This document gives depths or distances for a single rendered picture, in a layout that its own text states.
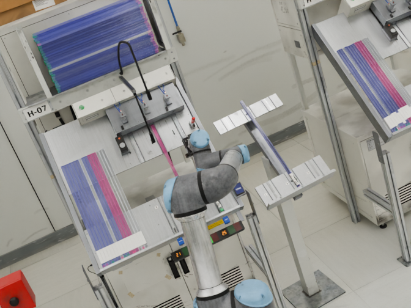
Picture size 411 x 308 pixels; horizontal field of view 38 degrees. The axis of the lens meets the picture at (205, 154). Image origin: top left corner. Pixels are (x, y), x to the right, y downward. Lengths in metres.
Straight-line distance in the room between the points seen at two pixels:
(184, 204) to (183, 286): 1.17
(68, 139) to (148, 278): 0.80
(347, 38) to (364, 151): 0.60
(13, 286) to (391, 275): 1.81
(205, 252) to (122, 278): 1.03
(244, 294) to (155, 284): 1.09
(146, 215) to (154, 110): 0.49
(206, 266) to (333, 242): 1.59
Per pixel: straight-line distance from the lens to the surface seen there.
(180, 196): 1.95
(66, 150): 2.77
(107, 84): 2.80
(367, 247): 3.39
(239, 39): 4.53
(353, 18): 3.19
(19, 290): 2.73
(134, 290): 3.02
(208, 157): 2.34
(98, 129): 2.78
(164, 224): 2.60
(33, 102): 2.77
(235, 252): 3.08
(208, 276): 2.02
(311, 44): 3.14
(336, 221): 3.66
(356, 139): 3.16
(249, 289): 2.02
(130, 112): 2.73
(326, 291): 3.15
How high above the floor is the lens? 1.98
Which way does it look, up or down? 23 degrees down
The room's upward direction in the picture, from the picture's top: 20 degrees counter-clockwise
